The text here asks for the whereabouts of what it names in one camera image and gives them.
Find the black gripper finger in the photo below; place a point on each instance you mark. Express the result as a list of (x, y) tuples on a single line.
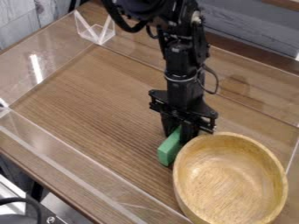
[(190, 131), (170, 124)]

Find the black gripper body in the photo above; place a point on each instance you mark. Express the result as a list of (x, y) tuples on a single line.
[(198, 112)]

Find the green rectangular block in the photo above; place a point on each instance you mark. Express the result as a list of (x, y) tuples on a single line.
[(170, 148)]

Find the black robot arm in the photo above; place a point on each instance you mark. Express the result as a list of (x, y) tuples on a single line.
[(176, 23)]

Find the brown wooden bowl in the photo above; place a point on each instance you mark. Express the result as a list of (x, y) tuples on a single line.
[(229, 181)]

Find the clear acrylic enclosure wall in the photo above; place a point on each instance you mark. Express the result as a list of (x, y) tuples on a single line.
[(78, 129)]

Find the black metal bracket with screw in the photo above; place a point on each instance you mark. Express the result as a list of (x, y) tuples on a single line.
[(50, 217)]

